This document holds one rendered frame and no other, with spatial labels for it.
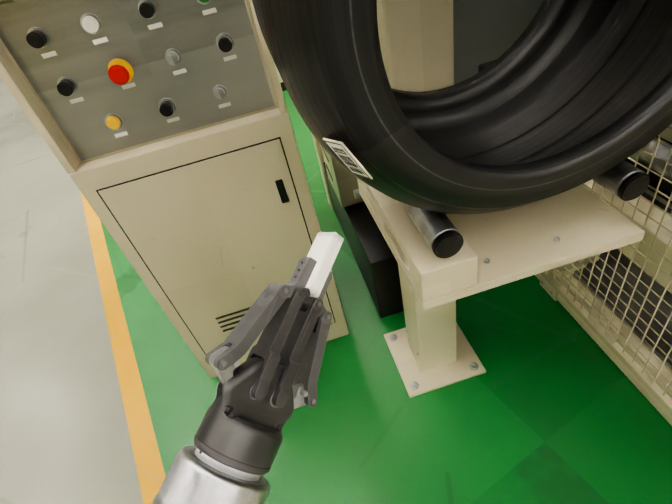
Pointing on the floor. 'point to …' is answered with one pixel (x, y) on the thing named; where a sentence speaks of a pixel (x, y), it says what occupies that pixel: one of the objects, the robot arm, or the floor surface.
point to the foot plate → (465, 359)
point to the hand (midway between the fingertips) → (318, 263)
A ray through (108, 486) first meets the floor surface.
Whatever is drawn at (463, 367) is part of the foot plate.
